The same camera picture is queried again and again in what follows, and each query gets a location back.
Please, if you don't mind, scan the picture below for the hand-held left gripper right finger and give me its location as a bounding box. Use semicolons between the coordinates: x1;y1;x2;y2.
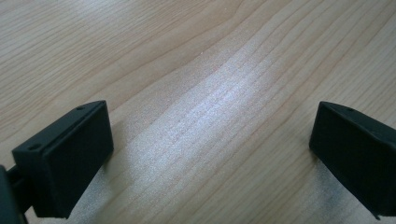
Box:
308;101;396;220

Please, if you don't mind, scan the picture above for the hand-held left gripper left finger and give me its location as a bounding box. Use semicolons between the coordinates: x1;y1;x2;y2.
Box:
11;100;115;219

